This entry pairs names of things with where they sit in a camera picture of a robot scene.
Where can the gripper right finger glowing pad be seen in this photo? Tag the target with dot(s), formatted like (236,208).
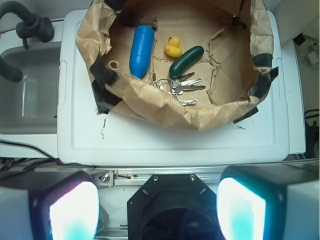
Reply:
(269,202)

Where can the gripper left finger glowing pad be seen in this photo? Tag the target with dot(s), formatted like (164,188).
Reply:
(48,205)

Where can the yellow rubber duck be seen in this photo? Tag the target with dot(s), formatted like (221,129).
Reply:
(172,48)

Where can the grey sink basin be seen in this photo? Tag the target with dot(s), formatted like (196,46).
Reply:
(30,106)

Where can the brown paper bag bin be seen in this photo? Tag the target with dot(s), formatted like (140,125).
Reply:
(236,67)

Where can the bunch of silver keys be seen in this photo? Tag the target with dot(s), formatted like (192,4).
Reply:
(177,86)

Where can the dark green capsule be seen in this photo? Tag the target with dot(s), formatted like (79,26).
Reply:
(185,61)

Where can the blue plastic capsule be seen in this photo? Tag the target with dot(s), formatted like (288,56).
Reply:
(141,50)

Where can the aluminium extrusion rail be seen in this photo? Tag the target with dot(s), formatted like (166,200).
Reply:
(160,175)

